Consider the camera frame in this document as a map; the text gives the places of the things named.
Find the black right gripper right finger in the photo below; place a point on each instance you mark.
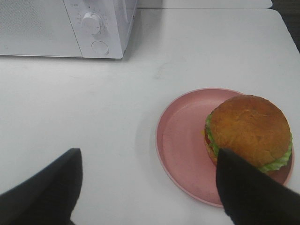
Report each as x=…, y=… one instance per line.
x=250, y=197

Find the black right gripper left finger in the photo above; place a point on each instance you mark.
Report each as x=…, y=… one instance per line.
x=48, y=197

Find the burger with lettuce and tomato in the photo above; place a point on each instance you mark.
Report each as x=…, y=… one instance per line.
x=252, y=127

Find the pink round plate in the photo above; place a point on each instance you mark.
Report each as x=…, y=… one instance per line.
x=181, y=148

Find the white microwave door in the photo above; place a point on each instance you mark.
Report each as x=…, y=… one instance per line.
x=36, y=28

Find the white timer knob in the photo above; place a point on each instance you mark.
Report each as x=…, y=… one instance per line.
x=92, y=23

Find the white microwave oven body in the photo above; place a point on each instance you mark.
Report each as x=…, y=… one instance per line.
x=118, y=18

